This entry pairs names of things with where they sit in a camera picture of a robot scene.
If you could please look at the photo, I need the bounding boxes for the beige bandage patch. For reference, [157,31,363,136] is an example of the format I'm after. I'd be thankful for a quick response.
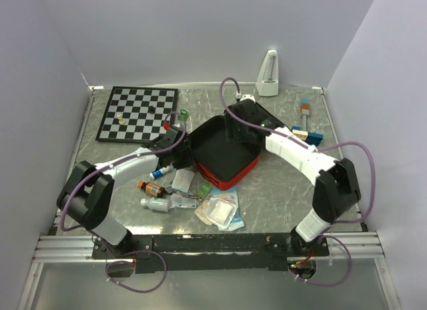
[194,201,213,225]

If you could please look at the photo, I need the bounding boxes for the black base bar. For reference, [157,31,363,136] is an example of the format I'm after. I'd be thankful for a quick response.
[92,233,330,274]

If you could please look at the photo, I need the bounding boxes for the white blue wipe sachet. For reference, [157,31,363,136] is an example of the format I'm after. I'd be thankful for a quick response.
[169,193,198,209]

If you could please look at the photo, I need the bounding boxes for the clear green-label bottle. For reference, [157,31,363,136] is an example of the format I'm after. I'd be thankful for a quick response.
[140,197,171,212]

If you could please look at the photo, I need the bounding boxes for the small green toy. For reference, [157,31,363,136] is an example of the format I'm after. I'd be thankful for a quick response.
[178,109,189,121]

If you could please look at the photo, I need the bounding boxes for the red black medicine case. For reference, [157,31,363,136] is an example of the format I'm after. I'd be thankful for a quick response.
[189,115,261,190]

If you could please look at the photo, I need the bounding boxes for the black handled scissors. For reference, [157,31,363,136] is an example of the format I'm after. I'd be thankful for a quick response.
[165,187,177,195]

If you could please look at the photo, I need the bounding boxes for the white gauze packet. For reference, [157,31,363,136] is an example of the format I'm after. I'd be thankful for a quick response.
[205,198,238,229]

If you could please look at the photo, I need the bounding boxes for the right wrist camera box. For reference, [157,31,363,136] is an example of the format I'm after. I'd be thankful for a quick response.
[236,92,256,103]

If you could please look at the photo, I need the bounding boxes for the amber medicine bottle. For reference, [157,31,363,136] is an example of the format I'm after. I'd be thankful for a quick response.
[137,181,166,198]

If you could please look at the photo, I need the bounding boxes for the grey orange blue toy stick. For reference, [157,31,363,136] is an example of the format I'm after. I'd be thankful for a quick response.
[300,98,310,131]

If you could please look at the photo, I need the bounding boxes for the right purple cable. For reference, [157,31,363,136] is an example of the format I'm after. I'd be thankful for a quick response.
[220,77,374,287]

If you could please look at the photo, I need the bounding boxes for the black white chessboard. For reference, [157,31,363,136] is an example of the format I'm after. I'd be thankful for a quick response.
[96,86,179,143]

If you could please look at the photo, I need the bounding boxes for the blue white bandage packet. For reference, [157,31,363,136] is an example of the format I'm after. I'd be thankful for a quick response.
[211,186,245,232]

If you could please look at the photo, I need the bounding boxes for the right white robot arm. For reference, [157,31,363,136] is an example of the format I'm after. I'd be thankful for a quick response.
[224,98,361,256]

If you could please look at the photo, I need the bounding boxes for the white metronome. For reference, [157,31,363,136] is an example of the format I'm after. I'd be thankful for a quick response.
[256,50,279,97]

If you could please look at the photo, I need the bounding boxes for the small green box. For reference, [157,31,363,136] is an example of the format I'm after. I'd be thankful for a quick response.
[196,183,212,200]

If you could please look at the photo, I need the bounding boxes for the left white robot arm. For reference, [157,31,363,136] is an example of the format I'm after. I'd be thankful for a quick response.
[57,126,193,258]

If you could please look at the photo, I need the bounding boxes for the aluminium frame rail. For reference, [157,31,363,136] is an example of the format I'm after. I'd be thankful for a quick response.
[32,232,385,263]

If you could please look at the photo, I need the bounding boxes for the clear bag with pads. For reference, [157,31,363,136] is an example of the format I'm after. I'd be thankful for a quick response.
[171,169,195,193]

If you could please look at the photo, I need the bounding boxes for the blue toy block stack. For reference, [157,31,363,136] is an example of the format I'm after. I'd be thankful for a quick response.
[292,126,324,147]

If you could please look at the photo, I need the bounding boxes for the blue white small bottle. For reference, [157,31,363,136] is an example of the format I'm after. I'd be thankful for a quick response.
[149,165,173,180]

